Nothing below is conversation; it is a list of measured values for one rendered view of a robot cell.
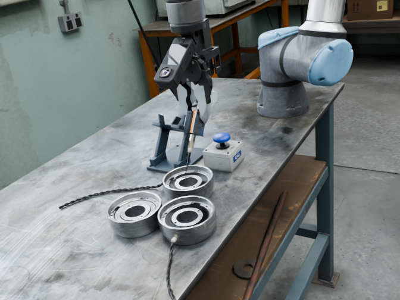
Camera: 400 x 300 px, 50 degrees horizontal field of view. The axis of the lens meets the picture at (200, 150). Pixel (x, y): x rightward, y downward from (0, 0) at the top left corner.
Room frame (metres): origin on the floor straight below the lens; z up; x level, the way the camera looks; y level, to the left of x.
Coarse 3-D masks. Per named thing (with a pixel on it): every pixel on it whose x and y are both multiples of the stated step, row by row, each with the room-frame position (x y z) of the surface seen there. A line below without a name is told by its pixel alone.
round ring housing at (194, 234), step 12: (168, 204) 0.69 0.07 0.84; (180, 204) 0.70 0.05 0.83; (204, 204) 0.69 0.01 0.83; (180, 216) 0.67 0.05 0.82; (192, 216) 0.67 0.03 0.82; (168, 228) 0.61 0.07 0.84; (180, 228) 0.61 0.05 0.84; (192, 228) 0.60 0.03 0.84; (204, 228) 0.61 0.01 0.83; (168, 240) 0.63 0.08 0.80; (180, 240) 0.61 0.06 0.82; (192, 240) 0.61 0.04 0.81
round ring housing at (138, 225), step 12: (132, 192) 0.75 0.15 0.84; (144, 192) 0.75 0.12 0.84; (120, 204) 0.73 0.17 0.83; (132, 204) 0.73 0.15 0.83; (144, 204) 0.72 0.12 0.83; (156, 204) 0.71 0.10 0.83; (108, 216) 0.68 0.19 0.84; (132, 216) 0.72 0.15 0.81; (144, 216) 0.68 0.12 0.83; (156, 216) 0.67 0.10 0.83; (120, 228) 0.65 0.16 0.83; (132, 228) 0.65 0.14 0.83; (144, 228) 0.65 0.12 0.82; (156, 228) 0.67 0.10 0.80
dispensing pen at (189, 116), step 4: (196, 100) 0.89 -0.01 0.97; (196, 108) 0.88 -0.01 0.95; (188, 112) 0.87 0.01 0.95; (192, 112) 0.86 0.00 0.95; (188, 116) 0.86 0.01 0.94; (192, 116) 0.85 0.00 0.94; (188, 120) 0.86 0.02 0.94; (188, 124) 0.85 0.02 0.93; (184, 128) 0.85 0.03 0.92; (188, 128) 0.85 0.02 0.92; (184, 132) 0.85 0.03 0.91; (188, 132) 0.84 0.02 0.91; (192, 136) 0.85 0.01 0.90; (192, 140) 0.84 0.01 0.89; (188, 144) 0.84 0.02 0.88; (192, 144) 0.84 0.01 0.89; (188, 148) 0.84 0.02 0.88; (192, 148) 0.84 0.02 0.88; (188, 152) 0.83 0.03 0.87; (188, 156) 0.83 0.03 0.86; (188, 160) 0.83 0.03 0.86
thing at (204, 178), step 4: (192, 172) 0.82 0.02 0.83; (176, 176) 0.81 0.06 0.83; (180, 176) 0.81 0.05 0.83; (200, 176) 0.80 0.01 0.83; (204, 176) 0.79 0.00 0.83; (172, 180) 0.80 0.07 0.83; (204, 180) 0.78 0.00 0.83; (172, 184) 0.78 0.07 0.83; (200, 184) 0.76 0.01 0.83; (172, 188) 0.77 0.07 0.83; (176, 188) 0.76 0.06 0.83; (192, 188) 0.75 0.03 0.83
